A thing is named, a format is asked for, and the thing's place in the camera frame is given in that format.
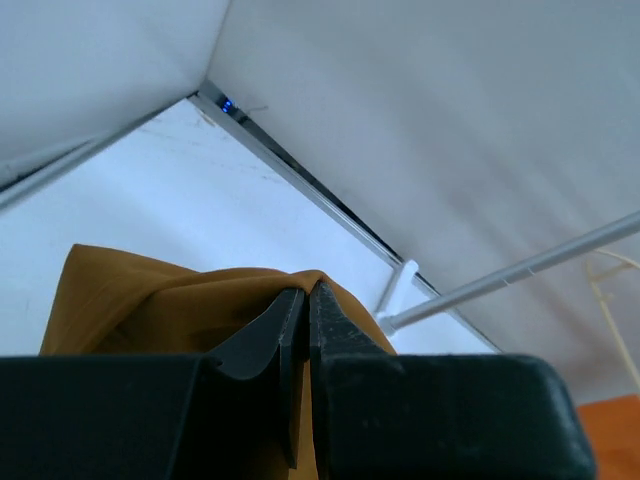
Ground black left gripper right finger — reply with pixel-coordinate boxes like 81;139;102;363
309;282;400;479

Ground brown trousers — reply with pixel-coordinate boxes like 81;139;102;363
38;243;399;480

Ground white clothes rack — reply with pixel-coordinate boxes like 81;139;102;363
379;212;639;334

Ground orange garment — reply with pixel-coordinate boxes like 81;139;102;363
577;395;640;480

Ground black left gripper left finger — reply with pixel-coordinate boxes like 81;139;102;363
209;289;305;468

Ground beige plastic hanger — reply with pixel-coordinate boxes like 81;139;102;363
584;248;640;389

